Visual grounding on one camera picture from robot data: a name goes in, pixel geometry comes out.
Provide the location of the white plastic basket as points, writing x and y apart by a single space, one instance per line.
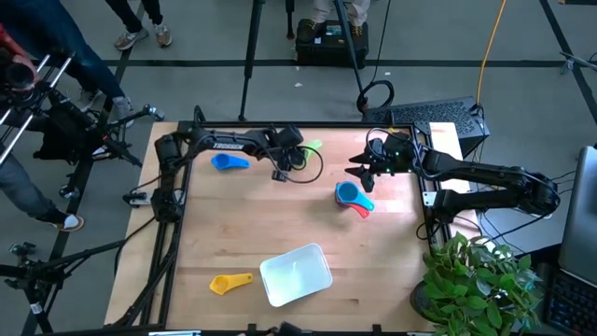
296 275

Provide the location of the green potted plant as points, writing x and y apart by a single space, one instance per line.
476 289

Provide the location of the light blue measuring cup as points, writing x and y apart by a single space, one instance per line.
347 192

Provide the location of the black metal table frame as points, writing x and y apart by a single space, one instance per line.
336 125

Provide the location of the black equipment case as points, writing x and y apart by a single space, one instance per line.
331 49

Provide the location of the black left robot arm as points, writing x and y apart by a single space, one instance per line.
224 140

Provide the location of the small blue measuring cup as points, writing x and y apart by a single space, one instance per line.
228 162

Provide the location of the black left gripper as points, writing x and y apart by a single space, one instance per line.
290 137

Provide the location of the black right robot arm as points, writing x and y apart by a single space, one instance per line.
485 175

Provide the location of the black perforated computer case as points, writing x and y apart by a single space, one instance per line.
434 114

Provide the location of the grey laptop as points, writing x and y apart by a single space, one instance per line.
580 219

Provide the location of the black camera rig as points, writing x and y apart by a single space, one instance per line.
70 135

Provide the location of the green measuring cup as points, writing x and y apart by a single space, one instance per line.
315 144

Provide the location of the yellow measuring cup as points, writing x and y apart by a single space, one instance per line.
220 284

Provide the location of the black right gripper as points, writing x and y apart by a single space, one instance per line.
394 154

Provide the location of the black stand legs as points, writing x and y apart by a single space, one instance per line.
252 46

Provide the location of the white frame bracket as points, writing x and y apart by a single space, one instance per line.
429 199

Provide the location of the black keyboard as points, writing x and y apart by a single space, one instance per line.
573 305

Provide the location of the person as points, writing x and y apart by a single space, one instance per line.
326 9
126 9
56 37
18 191

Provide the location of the black tripod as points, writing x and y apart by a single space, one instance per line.
42 273

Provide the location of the orange measuring cup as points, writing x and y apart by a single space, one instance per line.
361 212

